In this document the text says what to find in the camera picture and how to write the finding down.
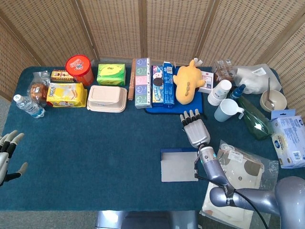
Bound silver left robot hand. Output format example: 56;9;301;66
0;130;29;188

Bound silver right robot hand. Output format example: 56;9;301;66
180;109;211;149

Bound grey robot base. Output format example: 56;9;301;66
94;210;200;229

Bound blue cloth mat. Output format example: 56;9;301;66
144;66;208;120

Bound light blue plastic cup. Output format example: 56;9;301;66
213;98;245;123

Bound stack of white paper cups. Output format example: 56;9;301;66
207;79;233;106

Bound clear bag with beige cloth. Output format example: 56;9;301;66
199;140;279;229

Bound small white box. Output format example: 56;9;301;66
197;71;214;94

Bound dark blue carton box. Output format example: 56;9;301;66
163;61;177;108

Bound yellow plush toy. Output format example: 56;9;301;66
173;59;207;105

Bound blue yellow cookie box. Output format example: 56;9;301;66
152;65;165;106

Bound dark blue spray bottle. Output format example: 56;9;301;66
229;83;246;100

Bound clear water bottle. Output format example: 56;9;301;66
13;94;46;119

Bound clear pack brown snacks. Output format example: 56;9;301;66
212;59;235;84

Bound pastel multicolour tissue pack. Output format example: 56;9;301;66
134;57;153;109

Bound bread in clear bag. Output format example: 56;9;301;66
28;71;51;107

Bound white powder plastic bag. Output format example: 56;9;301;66
232;63;282;94

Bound wooden rolling pin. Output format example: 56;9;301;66
127;58;136;101

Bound metal spoon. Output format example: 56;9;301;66
266;77;276;111

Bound beige bowl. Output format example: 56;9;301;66
259;90;287;112

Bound yellow biscuit pack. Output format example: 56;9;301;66
46;82;88;108

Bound blue white mask box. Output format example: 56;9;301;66
269;109;305;169

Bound beige plastic lunch box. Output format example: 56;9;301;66
86;85;128;113

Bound small brown yellow box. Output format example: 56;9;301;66
50;69;77;83

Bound green tissue pack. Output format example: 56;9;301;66
96;63;126;86

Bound woven rattan folding screen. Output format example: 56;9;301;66
0;0;305;117

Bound orange tub with red lid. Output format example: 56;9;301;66
65;54;95;87

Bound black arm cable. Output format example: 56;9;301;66
194;156;270;229

